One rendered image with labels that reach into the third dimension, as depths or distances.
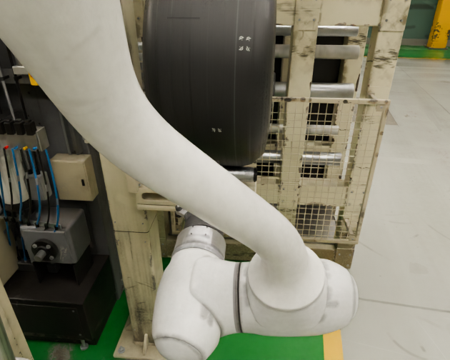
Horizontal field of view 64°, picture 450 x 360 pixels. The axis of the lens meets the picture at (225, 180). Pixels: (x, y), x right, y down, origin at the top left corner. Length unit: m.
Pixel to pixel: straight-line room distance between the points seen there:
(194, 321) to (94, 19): 0.38
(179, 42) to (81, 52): 0.57
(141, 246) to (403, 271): 1.47
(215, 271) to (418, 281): 1.77
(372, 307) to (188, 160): 1.73
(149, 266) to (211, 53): 0.87
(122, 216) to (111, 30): 1.06
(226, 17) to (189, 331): 0.61
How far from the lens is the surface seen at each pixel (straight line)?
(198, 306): 0.52
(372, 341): 1.86
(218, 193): 0.35
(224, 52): 0.80
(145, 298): 1.53
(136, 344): 1.75
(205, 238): 0.60
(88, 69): 0.27
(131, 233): 1.32
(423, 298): 2.14
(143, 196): 1.12
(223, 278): 0.53
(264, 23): 0.84
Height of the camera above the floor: 1.39
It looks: 29 degrees down
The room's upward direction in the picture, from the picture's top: straight up
